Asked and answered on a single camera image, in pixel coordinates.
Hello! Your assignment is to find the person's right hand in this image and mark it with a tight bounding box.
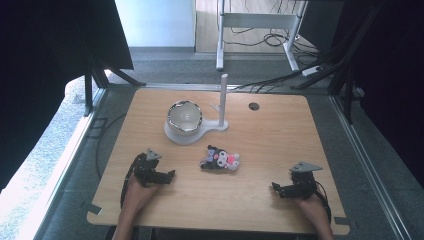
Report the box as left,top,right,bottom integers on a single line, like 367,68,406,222
294,192,327,219

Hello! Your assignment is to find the left hand-held gripper black cable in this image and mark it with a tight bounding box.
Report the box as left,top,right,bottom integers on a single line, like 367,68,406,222
119,153,145,209

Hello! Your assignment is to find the aluminium floor rail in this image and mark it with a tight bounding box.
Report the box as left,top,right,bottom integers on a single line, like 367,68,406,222
329,94,415,240

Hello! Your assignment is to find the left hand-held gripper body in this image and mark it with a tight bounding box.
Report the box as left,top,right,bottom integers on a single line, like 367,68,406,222
133,148,163,188

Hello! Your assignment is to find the black and pink plush toy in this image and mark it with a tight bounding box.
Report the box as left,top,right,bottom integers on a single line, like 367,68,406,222
199,144,241,172

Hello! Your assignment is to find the bundle of black floor cables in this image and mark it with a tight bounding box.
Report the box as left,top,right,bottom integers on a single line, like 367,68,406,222
222,0,323,94

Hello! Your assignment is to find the white bowl with dark rim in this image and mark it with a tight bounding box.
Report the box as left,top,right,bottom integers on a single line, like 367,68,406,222
166,99,204,137

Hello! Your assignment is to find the black metal stand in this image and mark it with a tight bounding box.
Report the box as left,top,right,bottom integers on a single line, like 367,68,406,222
83,63,148,118
290,19,368,125

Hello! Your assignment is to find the black curtain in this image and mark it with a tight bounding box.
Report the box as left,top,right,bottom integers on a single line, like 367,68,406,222
0,0,135,193
298,0,424,189

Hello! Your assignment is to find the white power strip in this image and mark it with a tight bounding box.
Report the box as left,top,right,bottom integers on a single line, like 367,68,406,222
301,65,324,77

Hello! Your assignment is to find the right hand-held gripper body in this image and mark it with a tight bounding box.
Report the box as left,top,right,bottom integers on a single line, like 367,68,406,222
288,161,324,200

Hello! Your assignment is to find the white stand with pole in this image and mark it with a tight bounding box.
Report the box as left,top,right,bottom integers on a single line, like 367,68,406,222
163,73,230,146

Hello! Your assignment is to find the person's left hand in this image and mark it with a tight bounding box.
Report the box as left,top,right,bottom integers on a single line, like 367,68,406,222
127,173,162,209

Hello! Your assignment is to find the right hand-held gripper black cable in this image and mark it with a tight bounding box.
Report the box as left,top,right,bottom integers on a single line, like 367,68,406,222
313,179,333,225

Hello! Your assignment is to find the hand-held gripper black cable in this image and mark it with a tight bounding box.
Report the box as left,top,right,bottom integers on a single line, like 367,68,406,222
119,153,145,209
313,179,333,225

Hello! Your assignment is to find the white metal desk frame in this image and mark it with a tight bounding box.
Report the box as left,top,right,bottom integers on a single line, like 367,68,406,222
215,0,308,73

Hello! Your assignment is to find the thin black floor cable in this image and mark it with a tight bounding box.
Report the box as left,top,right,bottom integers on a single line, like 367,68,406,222
95,112,128,180

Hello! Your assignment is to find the grey tape piece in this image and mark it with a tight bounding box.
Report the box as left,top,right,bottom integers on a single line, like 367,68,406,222
86,202,103,216
333,216,352,227

